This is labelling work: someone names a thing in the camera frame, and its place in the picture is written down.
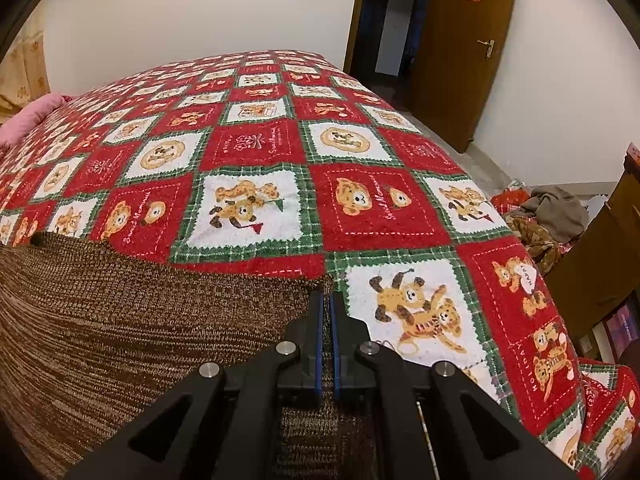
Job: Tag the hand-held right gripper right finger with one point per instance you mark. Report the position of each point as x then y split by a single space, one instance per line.
337 350

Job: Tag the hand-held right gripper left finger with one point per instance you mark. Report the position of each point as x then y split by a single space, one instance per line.
316 350

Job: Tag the brown knitted sweater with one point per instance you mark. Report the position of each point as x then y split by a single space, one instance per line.
125 335

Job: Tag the red checked printed blanket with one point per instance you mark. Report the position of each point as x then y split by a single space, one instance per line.
380 210

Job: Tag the grey cloth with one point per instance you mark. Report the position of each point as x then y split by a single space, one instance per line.
555 210

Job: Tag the brown wooden dresser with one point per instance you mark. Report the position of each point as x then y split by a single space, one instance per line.
590 260

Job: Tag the purple box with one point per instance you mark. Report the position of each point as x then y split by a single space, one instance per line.
622 327

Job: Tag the brown wooden door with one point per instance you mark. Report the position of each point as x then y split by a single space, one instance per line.
450 60

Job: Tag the red flat box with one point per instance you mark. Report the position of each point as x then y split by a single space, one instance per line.
634 154

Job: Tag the pink pillow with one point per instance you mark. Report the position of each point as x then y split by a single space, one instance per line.
25 120

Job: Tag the yellow patterned curtain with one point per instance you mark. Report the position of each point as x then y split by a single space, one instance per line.
25 75

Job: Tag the brown door frame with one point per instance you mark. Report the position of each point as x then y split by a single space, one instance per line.
356 15

